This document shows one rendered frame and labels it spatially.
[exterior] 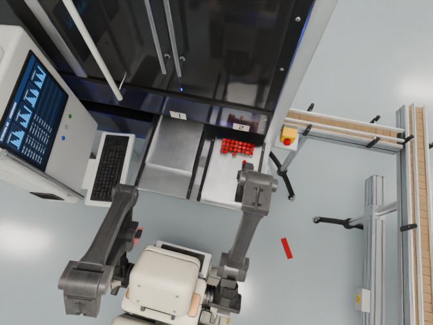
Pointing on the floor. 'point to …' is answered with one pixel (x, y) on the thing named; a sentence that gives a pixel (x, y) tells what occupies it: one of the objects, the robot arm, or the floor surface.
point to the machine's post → (299, 63)
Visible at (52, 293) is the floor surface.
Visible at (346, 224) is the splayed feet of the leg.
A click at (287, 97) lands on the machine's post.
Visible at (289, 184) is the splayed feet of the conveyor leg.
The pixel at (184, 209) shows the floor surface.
